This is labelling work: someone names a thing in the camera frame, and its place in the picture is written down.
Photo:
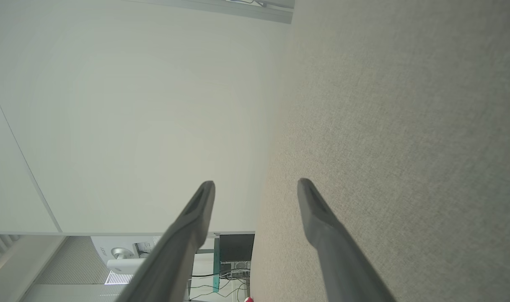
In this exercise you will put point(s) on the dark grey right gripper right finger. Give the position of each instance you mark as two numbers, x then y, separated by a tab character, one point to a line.
343	268

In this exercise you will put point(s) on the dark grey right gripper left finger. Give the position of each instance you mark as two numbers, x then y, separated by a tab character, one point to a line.
175	260

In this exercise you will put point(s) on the green glass top desk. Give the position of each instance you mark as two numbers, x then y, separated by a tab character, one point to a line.
216	268

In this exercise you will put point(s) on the white projector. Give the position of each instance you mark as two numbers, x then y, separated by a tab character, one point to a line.
120	253

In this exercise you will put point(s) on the black computer tower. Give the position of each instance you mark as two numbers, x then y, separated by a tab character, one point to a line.
236	247

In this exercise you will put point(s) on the grey fabric sofa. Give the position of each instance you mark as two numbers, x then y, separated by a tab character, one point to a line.
405	126

